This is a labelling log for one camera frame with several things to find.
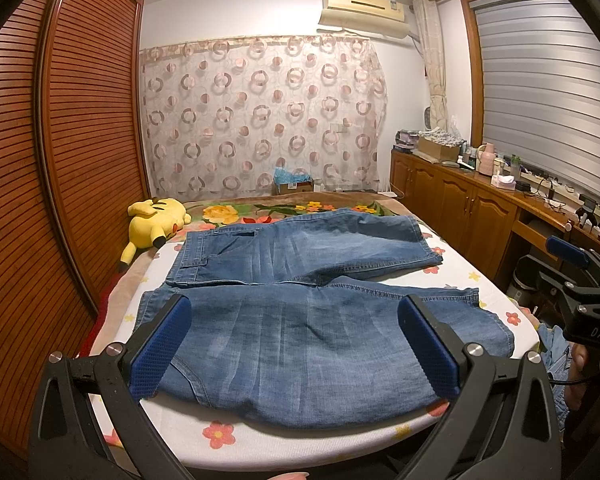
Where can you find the person's right hand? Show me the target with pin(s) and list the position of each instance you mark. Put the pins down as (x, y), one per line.
(575, 390)

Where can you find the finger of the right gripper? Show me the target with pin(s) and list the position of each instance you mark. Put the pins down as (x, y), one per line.
(562, 249)

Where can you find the pink thermos jug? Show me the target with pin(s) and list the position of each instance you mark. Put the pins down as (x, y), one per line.
(486, 156)

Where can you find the white floral bed sheet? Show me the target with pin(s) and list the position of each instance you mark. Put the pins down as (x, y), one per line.
(205, 438)

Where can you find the wooden sideboard cabinet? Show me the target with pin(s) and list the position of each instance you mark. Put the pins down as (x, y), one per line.
(491, 228)

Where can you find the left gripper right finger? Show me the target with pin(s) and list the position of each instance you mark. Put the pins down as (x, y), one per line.
(500, 422)

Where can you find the grey window blind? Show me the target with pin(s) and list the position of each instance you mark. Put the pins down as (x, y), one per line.
(541, 86)

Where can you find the cardboard box on cabinet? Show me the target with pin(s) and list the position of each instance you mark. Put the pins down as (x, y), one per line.
(438, 151)

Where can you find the cardboard box with blue bag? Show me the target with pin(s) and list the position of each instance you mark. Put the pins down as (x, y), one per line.
(286, 182)

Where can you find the beige tied side curtain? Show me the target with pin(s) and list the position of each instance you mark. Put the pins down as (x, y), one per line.
(431, 39)

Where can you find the yellow Pikachu plush toy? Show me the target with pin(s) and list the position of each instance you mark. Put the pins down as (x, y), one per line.
(152, 223)

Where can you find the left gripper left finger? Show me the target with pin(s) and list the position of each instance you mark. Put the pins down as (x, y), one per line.
(66, 441)

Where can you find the circle patterned curtain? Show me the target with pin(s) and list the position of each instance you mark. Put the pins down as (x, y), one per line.
(218, 116)

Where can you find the beige wall air conditioner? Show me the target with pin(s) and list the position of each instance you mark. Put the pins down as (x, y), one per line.
(381, 17)

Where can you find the blue denim pants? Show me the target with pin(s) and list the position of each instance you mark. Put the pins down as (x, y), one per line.
(295, 324)

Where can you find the brown floral blanket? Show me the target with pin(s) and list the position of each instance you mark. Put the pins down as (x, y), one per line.
(267, 209)

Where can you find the brown louvered wardrobe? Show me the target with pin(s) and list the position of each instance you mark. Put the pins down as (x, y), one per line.
(71, 162)

